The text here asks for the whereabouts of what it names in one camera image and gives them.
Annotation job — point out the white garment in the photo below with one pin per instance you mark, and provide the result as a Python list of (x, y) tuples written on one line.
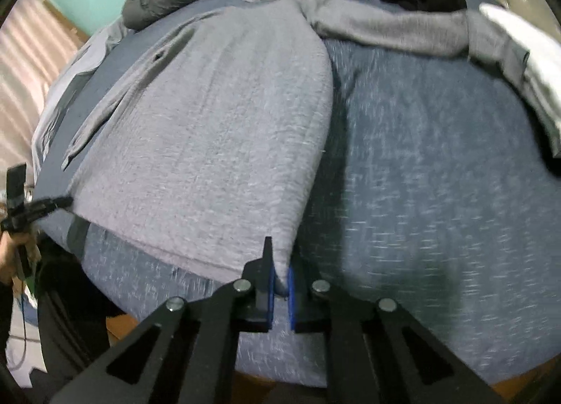
[(526, 45)]

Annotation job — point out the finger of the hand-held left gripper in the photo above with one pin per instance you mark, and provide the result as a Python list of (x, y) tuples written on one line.
[(50, 206)]

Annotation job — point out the grey fleece-lined sweater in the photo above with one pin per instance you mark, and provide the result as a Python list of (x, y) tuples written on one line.
[(210, 123)]

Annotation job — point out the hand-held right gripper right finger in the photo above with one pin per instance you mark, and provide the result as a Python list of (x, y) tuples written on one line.
[(292, 303)]

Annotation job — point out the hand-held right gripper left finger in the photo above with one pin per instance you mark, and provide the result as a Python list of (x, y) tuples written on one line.
[(271, 299)]

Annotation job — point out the pale pleated curtain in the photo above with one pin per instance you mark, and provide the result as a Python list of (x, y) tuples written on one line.
[(26, 58)]

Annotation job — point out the bed with blue sheet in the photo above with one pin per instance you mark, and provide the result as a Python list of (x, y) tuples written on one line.
[(438, 211)]

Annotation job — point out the white bedside cloth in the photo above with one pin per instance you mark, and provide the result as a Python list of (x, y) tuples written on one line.
[(74, 71)]

